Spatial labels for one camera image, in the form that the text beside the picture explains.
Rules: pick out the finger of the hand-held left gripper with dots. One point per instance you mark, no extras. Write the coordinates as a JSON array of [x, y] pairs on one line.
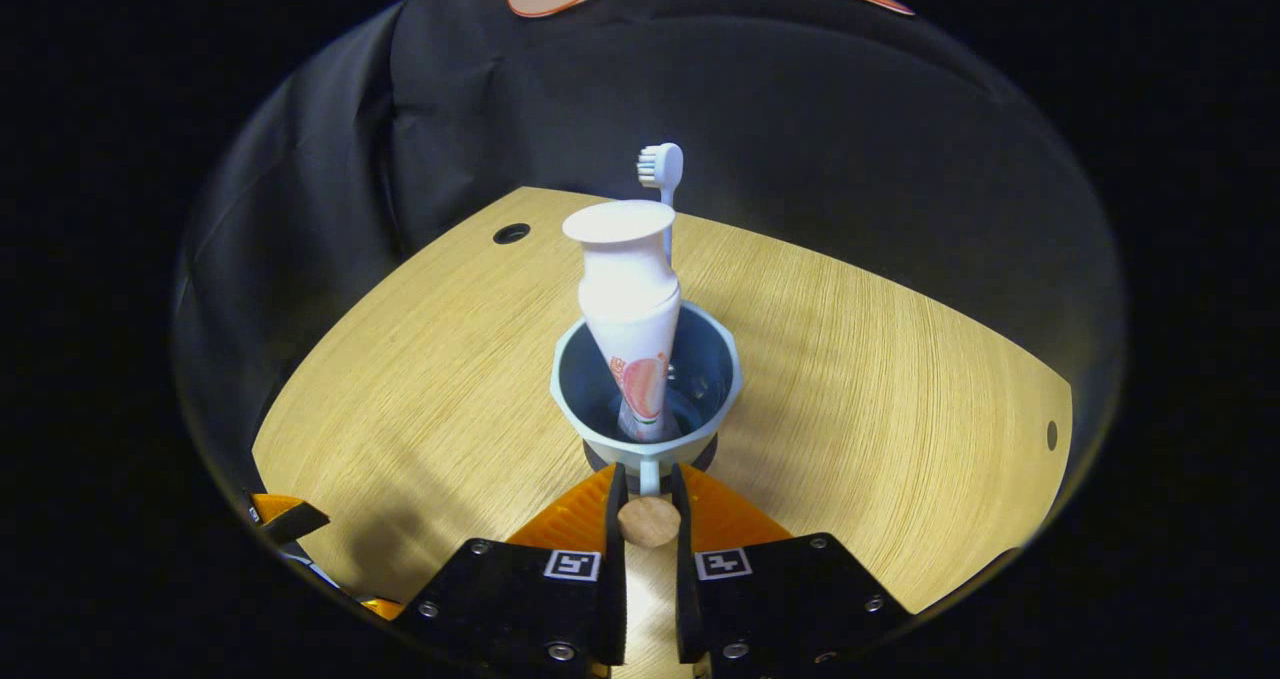
[[290, 519], [385, 609]]

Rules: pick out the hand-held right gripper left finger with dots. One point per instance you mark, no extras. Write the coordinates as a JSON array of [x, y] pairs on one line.
[[615, 579]]

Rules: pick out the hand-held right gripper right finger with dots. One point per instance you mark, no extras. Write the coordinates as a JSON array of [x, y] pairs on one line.
[[685, 599]]

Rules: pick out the white toothpaste tube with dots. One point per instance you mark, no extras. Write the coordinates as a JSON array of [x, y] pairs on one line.
[[628, 299]]

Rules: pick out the white toothbrush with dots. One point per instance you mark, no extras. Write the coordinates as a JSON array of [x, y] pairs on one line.
[[664, 174]]

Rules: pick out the wooden desktop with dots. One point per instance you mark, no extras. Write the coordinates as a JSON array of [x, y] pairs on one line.
[[860, 409]]

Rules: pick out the black backdrop cloth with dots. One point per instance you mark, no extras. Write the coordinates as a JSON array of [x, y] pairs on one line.
[[800, 139]]

